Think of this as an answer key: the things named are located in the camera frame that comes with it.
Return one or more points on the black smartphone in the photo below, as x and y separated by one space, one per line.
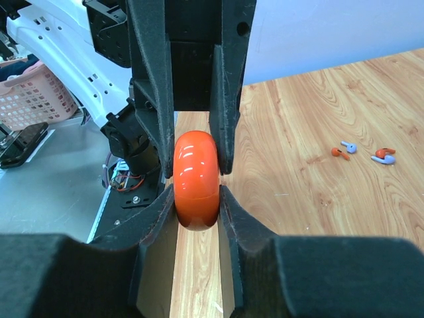
23 146

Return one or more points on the pink laundry basket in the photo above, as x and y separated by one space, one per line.
33 97

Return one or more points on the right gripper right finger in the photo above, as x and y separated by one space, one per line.
264 274

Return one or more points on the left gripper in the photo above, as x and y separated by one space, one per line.
189 56

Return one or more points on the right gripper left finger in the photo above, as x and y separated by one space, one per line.
127 272

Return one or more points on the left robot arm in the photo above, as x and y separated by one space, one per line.
86 45

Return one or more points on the small orange earbud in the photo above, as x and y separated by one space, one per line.
383 152
339 153

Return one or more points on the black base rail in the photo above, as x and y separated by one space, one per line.
125 195

